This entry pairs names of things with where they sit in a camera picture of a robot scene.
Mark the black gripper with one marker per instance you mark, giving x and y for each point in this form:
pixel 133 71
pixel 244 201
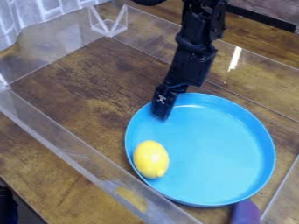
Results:
pixel 189 70

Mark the yellow toy lemon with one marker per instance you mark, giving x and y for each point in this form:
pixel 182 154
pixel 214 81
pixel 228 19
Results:
pixel 152 159

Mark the blue round plate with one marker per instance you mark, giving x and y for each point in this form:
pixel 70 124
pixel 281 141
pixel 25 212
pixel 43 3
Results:
pixel 222 151

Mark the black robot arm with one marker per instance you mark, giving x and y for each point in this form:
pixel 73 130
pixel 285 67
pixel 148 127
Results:
pixel 204 25

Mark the black bar in background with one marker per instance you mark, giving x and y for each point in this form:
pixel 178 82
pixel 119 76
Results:
pixel 278 23

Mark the purple toy eggplant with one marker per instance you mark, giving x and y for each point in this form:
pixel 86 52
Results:
pixel 246 213

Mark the white patterned curtain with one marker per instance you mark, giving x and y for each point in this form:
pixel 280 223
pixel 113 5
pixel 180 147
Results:
pixel 22 13

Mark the clear acrylic enclosure wall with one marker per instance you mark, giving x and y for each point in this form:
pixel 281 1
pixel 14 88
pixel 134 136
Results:
pixel 75 77

